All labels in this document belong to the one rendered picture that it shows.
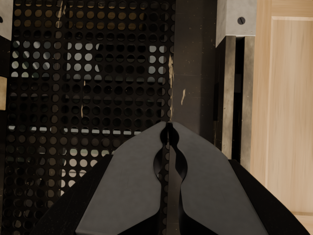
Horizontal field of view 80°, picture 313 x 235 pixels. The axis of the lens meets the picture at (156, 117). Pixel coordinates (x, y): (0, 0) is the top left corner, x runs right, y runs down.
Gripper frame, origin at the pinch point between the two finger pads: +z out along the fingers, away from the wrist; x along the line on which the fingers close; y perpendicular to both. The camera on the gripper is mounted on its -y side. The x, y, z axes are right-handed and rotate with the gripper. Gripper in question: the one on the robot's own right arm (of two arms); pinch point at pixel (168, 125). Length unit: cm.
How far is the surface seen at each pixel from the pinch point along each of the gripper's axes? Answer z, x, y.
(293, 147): 24.8, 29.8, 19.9
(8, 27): 37, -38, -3
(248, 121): 22.7, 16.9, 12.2
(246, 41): 30.7, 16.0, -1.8
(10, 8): 40, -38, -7
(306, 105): 29.7, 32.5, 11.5
